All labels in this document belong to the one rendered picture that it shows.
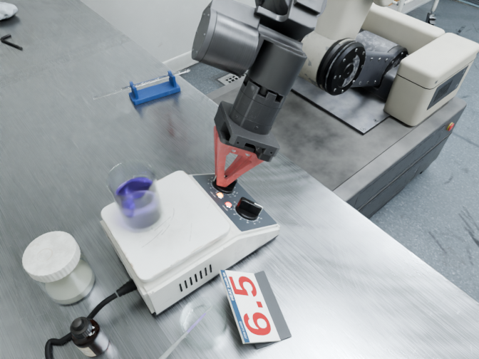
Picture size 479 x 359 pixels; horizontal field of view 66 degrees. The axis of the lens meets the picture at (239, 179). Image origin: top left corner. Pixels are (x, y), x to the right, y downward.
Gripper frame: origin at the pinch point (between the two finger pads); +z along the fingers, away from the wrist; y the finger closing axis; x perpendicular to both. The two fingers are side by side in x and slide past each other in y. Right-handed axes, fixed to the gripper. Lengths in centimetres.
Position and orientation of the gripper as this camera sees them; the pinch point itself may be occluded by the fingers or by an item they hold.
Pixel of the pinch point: (222, 179)
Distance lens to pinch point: 52.2
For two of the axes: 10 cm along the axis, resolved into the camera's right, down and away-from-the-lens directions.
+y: 1.9, 5.6, -8.1
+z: -4.0, 7.9, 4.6
